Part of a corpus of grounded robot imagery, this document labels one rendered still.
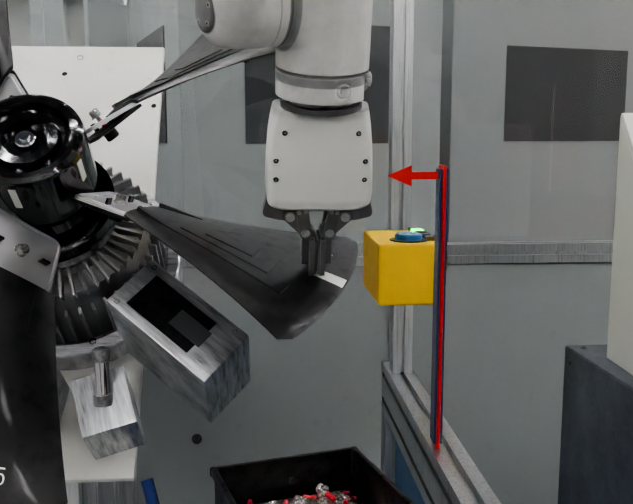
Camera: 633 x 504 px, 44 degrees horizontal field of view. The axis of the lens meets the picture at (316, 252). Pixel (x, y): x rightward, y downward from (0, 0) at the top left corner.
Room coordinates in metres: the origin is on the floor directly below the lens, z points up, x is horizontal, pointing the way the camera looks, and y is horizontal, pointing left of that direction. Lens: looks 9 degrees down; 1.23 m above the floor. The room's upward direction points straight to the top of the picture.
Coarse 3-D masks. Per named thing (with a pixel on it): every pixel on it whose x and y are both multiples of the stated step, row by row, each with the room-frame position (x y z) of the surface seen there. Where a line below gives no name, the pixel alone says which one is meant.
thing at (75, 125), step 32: (32, 96) 0.84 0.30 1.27; (0, 128) 0.81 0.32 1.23; (32, 128) 0.82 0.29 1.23; (64, 128) 0.83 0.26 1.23; (0, 160) 0.79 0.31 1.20; (32, 160) 0.79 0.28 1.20; (64, 160) 0.79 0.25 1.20; (0, 192) 0.78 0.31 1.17; (32, 192) 0.78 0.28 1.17; (64, 192) 0.80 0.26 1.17; (32, 224) 0.82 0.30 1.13; (64, 224) 0.86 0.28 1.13; (96, 224) 0.87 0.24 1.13; (64, 256) 0.86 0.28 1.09
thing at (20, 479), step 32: (0, 288) 0.75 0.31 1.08; (32, 288) 0.78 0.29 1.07; (0, 320) 0.74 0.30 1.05; (32, 320) 0.76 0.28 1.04; (0, 352) 0.72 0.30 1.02; (32, 352) 0.75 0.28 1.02; (0, 384) 0.71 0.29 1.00; (32, 384) 0.73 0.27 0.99; (0, 416) 0.69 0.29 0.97; (32, 416) 0.71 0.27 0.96; (0, 448) 0.68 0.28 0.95; (32, 448) 0.69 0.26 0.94; (32, 480) 0.68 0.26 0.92; (64, 480) 0.70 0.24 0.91
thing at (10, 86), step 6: (6, 78) 0.91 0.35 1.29; (12, 78) 0.90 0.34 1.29; (6, 84) 0.91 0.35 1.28; (12, 84) 0.90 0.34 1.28; (18, 84) 0.89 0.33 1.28; (0, 90) 0.91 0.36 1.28; (6, 90) 0.91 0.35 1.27; (12, 90) 0.90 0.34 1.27; (18, 90) 0.89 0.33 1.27; (0, 96) 0.91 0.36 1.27; (6, 96) 0.91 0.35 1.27
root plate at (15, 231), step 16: (0, 224) 0.79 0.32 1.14; (16, 224) 0.80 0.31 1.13; (16, 240) 0.80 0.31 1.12; (32, 240) 0.81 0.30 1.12; (48, 240) 0.83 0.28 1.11; (0, 256) 0.77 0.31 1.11; (16, 256) 0.79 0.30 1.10; (32, 256) 0.80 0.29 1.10; (48, 256) 0.82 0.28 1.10; (16, 272) 0.78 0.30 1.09; (32, 272) 0.80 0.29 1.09; (48, 272) 0.81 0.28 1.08; (48, 288) 0.80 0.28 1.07
